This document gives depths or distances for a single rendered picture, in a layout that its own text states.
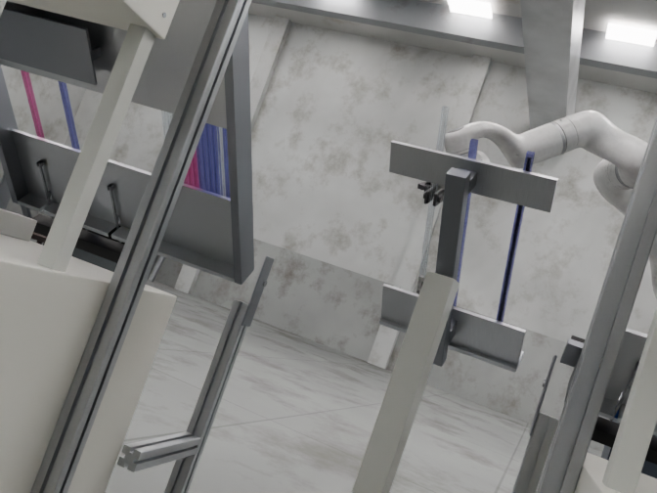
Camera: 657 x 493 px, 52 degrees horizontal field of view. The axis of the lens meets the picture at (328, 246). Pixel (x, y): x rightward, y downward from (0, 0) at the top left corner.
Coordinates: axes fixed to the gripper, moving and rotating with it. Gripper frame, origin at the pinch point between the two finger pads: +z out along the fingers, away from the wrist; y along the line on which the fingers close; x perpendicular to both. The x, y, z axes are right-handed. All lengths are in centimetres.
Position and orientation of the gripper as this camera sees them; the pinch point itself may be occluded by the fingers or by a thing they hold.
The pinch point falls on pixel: (433, 197)
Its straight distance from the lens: 157.2
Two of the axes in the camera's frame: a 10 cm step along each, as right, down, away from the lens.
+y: 8.7, 2.8, -4.1
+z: -4.9, 3.3, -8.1
